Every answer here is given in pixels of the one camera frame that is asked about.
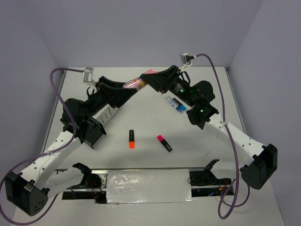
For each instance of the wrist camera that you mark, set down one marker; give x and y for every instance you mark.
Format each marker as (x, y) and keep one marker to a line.
(186, 60)
(88, 76)

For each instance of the pink capped marker bottle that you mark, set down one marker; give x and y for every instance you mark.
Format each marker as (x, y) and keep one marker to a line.
(136, 83)

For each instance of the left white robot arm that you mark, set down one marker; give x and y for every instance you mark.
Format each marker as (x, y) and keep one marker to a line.
(31, 188)

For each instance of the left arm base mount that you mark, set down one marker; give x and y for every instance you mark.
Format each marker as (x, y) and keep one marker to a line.
(92, 186)

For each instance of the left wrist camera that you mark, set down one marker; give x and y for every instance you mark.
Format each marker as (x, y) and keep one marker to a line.
(88, 76)

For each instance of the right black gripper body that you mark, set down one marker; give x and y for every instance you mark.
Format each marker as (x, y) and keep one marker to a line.
(178, 87)

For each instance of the orange highlighter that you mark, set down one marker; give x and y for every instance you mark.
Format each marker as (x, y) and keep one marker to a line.
(131, 139)

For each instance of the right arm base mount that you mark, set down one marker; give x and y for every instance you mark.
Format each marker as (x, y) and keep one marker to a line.
(204, 183)

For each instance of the black mesh organizer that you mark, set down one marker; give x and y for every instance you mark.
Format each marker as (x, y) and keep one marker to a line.
(90, 131)

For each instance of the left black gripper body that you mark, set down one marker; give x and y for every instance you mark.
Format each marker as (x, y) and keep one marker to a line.
(97, 101)

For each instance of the pink highlighter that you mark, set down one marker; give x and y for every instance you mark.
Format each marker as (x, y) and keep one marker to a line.
(164, 143)

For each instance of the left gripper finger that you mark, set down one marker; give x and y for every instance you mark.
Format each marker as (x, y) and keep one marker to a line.
(116, 97)
(103, 81)

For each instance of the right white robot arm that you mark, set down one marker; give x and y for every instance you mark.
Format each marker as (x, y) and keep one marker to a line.
(259, 160)

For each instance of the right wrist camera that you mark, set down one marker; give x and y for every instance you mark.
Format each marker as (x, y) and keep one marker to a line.
(186, 60)

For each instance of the white mesh organizer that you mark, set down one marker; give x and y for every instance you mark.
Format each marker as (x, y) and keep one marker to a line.
(104, 115)

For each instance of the blue capped pen pack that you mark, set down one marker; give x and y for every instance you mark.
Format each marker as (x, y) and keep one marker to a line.
(176, 104)

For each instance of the silver foil cover plate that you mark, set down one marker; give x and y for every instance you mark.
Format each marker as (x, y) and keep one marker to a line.
(148, 186)

